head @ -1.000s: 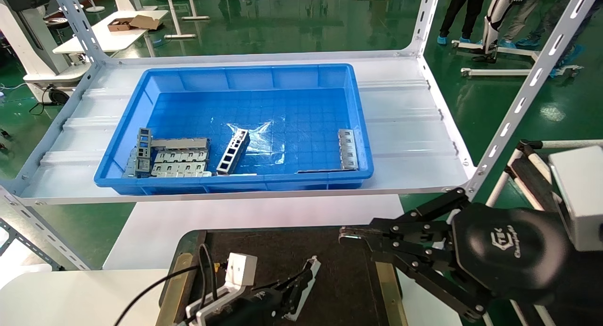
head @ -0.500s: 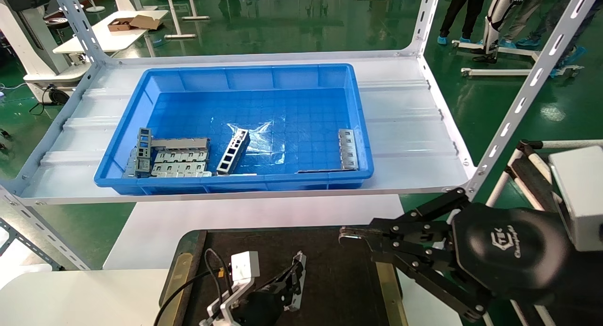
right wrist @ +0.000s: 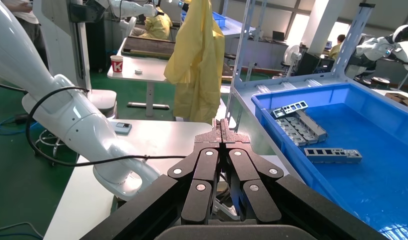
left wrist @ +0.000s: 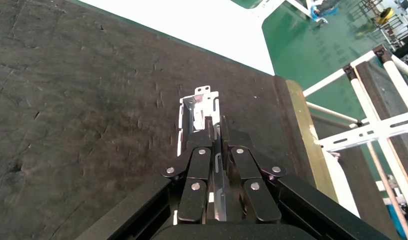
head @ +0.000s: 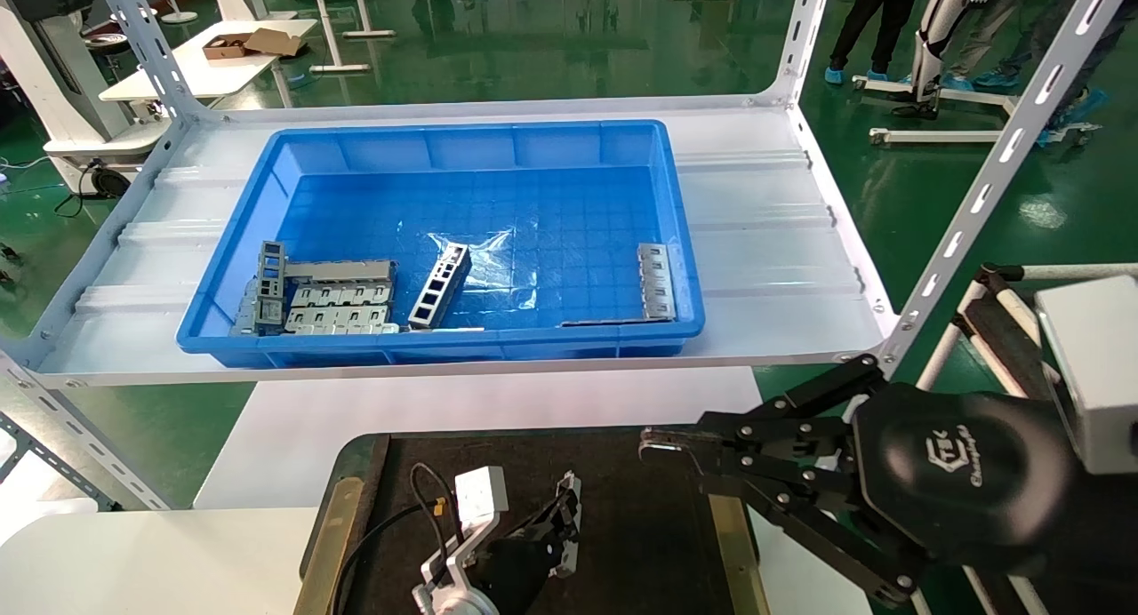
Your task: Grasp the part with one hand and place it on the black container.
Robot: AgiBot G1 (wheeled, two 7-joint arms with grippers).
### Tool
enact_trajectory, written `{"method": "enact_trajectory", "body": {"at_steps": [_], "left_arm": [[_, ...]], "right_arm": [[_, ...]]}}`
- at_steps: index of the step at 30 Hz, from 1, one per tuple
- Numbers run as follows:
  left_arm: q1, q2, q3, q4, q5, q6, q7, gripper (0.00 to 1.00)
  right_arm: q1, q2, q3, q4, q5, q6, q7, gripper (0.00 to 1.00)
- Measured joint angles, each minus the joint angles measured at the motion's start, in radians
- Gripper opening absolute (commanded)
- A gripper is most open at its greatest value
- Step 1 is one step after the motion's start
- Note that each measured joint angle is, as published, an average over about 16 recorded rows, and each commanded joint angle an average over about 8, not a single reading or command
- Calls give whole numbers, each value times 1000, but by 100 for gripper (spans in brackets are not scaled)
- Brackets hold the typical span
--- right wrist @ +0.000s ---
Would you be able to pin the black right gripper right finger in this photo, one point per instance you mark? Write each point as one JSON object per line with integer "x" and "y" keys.
{"x": 243, "y": 165}

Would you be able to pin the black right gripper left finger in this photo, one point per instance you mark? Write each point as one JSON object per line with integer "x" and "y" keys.
{"x": 203, "y": 165}

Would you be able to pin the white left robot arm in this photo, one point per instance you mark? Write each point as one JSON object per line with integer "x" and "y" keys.
{"x": 74, "y": 126}

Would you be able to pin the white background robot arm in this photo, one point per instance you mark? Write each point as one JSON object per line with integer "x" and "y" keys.
{"x": 130, "y": 8}

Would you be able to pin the slotted metal plate part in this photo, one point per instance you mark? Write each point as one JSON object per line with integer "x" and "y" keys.
{"x": 298, "y": 127}
{"x": 288, "y": 132}

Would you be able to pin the long metal channel part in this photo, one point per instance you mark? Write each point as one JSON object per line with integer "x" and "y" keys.
{"x": 315, "y": 127}

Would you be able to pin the light blue phone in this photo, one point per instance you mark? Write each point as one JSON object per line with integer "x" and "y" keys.
{"x": 121, "y": 127}

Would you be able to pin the yellow hanging garment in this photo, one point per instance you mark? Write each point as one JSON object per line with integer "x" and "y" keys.
{"x": 197, "y": 66}

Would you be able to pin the white standing desk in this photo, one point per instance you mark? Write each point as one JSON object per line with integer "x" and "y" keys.
{"x": 140, "y": 74}

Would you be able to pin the small white round object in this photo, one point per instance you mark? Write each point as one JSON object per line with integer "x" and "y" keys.
{"x": 138, "y": 71}

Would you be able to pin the black cabinet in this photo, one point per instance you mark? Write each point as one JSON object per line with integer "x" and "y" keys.
{"x": 310, "y": 64}

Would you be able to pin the white standing fan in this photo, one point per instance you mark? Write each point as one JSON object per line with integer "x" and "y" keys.
{"x": 291, "y": 53}

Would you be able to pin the large blue plastic bin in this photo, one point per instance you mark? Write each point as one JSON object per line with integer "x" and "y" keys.
{"x": 373, "y": 172}

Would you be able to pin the black flat tray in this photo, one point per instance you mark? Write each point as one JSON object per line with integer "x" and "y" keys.
{"x": 147, "y": 46}

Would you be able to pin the red paper cup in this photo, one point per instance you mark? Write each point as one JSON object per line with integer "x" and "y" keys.
{"x": 117, "y": 65}

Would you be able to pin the black laptop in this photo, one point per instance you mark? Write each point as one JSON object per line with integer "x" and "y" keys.
{"x": 278, "y": 35}

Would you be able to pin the person in yellow clothing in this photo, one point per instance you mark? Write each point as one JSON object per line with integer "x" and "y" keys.
{"x": 157, "y": 28}

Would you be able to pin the small blue plastic bin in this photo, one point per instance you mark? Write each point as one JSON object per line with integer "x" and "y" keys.
{"x": 219, "y": 19}

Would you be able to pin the black round stool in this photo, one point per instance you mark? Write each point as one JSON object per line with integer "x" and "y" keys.
{"x": 363, "y": 80}
{"x": 381, "y": 81}

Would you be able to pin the seated person in yellow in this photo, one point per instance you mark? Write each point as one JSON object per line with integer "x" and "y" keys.
{"x": 336, "y": 49}

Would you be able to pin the metal stool base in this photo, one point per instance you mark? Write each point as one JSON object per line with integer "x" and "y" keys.
{"x": 48, "y": 142}

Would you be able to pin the open cardboard box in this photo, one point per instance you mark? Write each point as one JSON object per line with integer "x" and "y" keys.
{"x": 402, "y": 99}

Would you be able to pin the white round-headed humanoid robot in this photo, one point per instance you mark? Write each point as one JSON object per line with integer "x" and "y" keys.
{"x": 376, "y": 46}

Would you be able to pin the person in white shirt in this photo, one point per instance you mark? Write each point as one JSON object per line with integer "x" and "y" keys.
{"x": 31, "y": 30}

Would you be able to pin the grey windowed metal frame part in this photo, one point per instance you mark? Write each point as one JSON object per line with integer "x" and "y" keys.
{"x": 277, "y": 113}
{"x": 353, "y": 154}

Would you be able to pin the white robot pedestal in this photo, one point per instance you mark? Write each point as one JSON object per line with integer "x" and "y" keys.
{"x": 57, "y": 39}

